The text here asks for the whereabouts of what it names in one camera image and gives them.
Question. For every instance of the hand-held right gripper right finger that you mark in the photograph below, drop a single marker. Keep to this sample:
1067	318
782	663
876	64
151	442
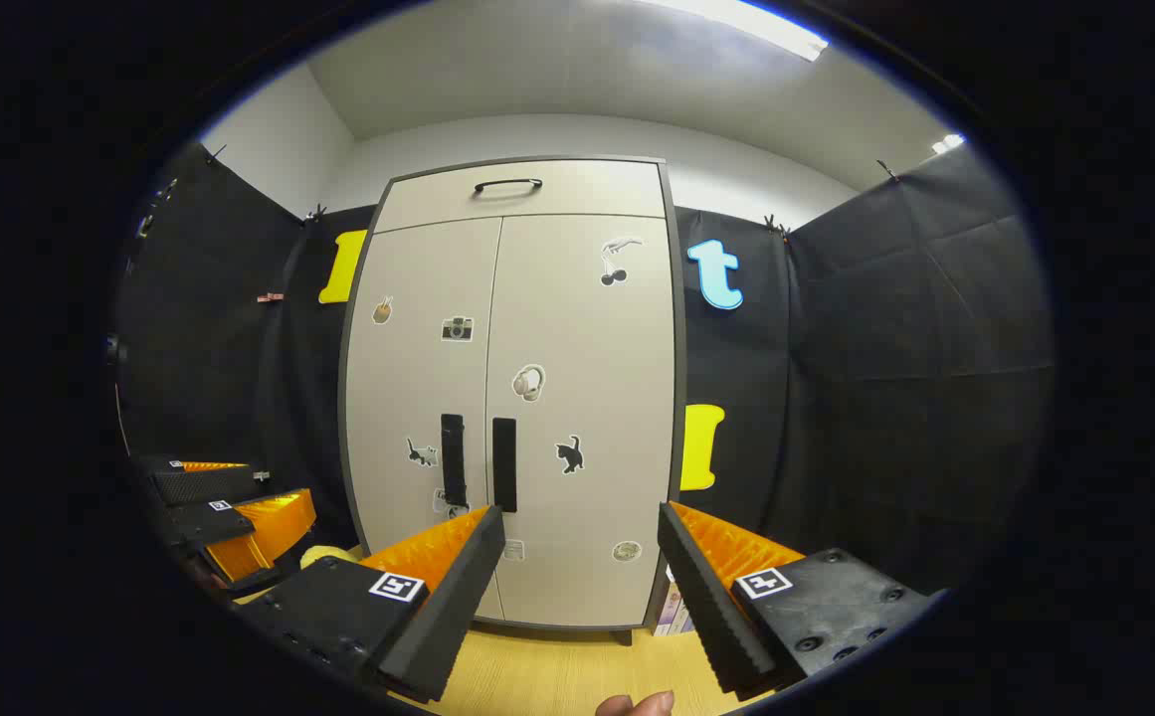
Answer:
706	607

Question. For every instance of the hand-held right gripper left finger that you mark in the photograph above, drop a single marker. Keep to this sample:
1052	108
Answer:
458	597

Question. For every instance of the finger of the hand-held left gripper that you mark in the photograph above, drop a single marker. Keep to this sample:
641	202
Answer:
209	484
209	522

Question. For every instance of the beige shoe cabinet door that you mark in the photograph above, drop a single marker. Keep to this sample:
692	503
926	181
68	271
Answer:
587	348
408	378

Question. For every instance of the grey framed shoe cabinet body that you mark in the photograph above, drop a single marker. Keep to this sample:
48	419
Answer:
679	348

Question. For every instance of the white cardboard box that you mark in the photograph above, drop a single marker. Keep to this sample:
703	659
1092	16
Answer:
672	612

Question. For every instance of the yellow plush toy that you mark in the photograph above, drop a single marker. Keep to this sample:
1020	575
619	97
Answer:
323	557

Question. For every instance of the black backdrop cloth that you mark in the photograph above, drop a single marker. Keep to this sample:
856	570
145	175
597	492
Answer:
885	398

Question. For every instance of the black cloth clamp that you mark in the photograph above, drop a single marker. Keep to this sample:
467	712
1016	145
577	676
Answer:
316	212
774	225
214	154
885	169

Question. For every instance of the ceiling light panel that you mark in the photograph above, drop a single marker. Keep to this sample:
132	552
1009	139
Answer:
736	25

